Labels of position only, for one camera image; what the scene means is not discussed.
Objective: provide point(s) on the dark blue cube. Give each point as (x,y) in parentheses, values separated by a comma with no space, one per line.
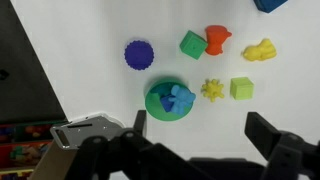
(268,5)

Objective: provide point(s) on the dark green cube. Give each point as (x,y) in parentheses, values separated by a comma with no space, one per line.
(193,45)

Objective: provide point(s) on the green bowl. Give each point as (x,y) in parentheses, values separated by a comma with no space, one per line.
(153,108)

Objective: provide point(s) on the silver metal plate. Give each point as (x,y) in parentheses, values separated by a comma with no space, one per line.
(86,130)

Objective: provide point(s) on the orange toy figure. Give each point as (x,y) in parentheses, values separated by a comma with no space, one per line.
(216,40)

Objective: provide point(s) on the yellow spiky toy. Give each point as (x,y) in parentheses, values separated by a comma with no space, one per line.
(212,90)

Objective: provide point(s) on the blue block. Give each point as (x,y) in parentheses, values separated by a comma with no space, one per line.
(165,103)

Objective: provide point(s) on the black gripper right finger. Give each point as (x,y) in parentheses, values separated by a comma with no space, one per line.
(261,131)

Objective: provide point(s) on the yellow bear toy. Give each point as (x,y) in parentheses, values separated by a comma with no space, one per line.
(260,52)

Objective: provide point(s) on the purple spiky ball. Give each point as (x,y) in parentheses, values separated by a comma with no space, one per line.
(139,55)

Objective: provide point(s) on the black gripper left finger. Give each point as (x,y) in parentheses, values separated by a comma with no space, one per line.
(140,121)

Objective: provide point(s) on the light green cube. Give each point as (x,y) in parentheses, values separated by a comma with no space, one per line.
(242,88)

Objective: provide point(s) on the light blue toy figure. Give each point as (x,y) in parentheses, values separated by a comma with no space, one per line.
(181,98)

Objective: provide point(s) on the shelf with colourful toys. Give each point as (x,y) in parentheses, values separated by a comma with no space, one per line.
(23,146)

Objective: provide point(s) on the brown wooden board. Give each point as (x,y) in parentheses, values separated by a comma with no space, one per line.
(50,163)

